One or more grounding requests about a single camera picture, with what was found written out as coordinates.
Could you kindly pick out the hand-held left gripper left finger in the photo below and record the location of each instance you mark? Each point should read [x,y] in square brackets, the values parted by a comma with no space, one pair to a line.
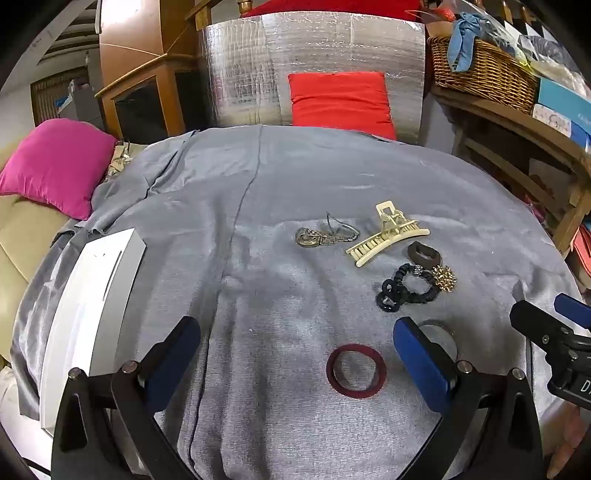
[178,355]

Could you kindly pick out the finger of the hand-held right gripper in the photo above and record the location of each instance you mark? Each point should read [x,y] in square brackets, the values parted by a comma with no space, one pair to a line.
[575,307]
[535,323]

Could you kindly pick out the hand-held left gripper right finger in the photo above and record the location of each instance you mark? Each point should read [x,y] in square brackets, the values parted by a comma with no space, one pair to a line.
[418,364]

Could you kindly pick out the thin silver bangle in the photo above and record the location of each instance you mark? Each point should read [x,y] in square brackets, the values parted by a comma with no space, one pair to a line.
[438,324]

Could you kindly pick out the black scrunchie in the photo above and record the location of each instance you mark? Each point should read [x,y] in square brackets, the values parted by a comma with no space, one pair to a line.
[430,295]

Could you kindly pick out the gold spiky brooch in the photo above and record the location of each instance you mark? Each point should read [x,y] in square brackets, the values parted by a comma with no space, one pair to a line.
[444,278]

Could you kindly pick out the white cardboard box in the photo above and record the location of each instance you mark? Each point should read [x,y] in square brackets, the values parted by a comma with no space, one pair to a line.
[92,295]

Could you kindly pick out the cream hair claw clip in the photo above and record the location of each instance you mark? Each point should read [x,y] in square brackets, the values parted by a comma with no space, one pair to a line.
[383,240]

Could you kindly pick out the beige leather sofa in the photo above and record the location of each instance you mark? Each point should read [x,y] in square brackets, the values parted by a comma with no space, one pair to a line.
[23,240]

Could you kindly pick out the wooden shelf unit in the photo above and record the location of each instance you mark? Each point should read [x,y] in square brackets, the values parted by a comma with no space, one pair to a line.
[508,122]

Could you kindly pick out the grey blanket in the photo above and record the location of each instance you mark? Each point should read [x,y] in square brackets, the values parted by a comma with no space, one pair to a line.
[277,184]

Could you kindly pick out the beige patterned cloth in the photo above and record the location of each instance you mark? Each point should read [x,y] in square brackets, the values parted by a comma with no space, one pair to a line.
[117,159]

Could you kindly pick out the light blue box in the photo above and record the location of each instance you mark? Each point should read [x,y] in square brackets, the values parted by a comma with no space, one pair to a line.
[563,101]

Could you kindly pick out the pink pillow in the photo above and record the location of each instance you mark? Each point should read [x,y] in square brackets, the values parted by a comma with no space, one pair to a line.
[55,166]

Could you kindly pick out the wicker basket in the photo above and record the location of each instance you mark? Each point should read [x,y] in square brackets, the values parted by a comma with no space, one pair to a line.
[485,76]

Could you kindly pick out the clear plastic bag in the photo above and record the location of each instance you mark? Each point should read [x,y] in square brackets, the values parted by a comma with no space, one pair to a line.
[549,50]

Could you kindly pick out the red pillow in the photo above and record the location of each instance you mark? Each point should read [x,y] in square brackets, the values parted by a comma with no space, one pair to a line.
[341,104]

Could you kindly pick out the blue cloth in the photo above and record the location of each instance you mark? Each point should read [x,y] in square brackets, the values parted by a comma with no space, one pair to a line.
[464,41]

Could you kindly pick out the silver insulation sheet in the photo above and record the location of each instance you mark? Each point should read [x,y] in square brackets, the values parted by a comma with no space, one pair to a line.
[249,60]

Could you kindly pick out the wooden cabinet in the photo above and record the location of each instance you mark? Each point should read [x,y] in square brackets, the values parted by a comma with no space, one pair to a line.
[138,50]

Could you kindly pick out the red cloth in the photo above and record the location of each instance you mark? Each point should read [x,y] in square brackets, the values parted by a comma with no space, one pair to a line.
[332,7]

